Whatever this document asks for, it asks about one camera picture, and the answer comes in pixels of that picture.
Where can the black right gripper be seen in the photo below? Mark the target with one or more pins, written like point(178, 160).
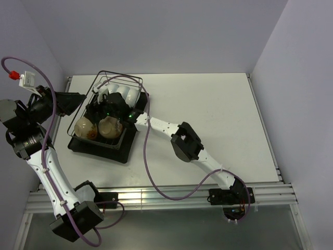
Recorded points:
point(91, 110)

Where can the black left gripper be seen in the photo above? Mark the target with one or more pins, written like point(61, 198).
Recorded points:
point(67, 102)

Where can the cream bowl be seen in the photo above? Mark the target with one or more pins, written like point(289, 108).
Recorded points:
point(110, 127)

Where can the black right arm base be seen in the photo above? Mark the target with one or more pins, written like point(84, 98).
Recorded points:
point(237, 202)

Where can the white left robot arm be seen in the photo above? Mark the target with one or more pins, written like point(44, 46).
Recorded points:
point(75, 209)

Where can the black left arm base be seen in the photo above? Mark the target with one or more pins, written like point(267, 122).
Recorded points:
point(107, 200)

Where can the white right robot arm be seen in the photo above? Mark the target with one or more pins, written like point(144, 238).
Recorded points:
point(185, 142)

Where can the black drip tray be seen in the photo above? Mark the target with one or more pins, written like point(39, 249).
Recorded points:
point(125, 148)

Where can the black wire dish rack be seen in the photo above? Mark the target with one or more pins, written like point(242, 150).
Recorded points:
point(103, 76)

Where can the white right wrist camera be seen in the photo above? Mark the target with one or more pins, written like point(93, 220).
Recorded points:
point(101, 91)

